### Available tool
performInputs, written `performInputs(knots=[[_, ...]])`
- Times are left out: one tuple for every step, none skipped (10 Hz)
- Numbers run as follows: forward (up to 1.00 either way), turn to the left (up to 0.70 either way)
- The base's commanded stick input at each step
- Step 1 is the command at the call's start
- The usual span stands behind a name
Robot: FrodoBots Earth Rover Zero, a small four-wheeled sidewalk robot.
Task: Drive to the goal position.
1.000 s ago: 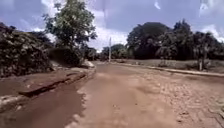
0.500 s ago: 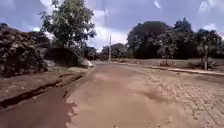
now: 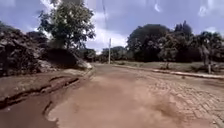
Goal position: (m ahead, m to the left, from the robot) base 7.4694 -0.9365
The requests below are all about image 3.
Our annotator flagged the brown earth bank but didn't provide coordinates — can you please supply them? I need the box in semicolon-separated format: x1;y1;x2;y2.
0;23;93;77

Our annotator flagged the large leafy tree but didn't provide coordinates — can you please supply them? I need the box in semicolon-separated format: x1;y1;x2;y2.
37;0;97;51

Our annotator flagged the pale pole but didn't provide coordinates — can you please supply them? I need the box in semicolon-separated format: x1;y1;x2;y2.
107;37;112;65

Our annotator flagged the grass and dirt verge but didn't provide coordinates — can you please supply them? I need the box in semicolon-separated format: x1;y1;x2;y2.
113;60;224;76

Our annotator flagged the brown cobblestone road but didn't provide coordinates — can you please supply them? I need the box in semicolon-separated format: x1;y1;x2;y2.
0;63;224;128

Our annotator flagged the row of dark trees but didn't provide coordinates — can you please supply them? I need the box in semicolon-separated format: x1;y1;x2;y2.
126;20;224;65

